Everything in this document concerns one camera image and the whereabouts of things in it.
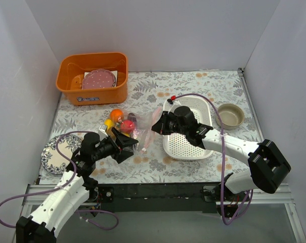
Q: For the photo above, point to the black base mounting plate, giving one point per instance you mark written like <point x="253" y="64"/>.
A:
<point x="160" y="197"/>

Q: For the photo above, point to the blue floral plate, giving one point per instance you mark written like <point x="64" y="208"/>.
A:
<point x="51" y="160"/>

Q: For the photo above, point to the beige ceramic bowl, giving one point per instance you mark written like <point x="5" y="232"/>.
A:
<point x="232" y="116"/>

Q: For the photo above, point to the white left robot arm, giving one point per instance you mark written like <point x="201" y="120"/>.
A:
<point x="75" y="186"/>

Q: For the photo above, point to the aluminium table edge rail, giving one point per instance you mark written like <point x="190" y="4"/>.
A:
<point x="283" y="199"/>

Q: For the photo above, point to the yellow mango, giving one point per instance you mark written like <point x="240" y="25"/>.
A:
<point x="108" y="125"/>

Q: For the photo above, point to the floral patterned table mat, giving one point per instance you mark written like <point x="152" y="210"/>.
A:
<point x="146" y="92"/>

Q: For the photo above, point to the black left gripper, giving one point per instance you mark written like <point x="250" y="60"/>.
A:
<point x="117" y="146"/>

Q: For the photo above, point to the clear zip top bag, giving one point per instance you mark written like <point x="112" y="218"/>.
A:
<point x="142" y="131"/>

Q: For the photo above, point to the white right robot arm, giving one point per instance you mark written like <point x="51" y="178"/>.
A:
<point x="267" y="165"/>

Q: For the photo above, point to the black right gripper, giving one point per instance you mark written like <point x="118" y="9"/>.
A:
<point x="165" y="124"/>

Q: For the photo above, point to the orange tangerine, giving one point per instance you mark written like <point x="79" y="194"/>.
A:
<point x="116" y="115"/>

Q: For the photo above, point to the purple eggplant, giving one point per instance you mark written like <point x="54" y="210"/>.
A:
<point x="132" y="117"/>

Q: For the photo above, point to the red apple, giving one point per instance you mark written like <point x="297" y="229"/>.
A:
<point x="127" y="126"/>

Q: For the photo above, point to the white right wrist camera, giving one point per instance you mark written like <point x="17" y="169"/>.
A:
<point x="174" y="103"/>

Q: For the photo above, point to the pink polka dot plate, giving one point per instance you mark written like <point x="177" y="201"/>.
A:
<point x="99" y="79"/>

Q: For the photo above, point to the white perforated plastic basket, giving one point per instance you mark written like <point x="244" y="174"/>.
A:
<point x="176" y="145"/>

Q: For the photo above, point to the orange plastic tub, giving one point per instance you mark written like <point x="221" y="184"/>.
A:
<point x="73" y="69"/>

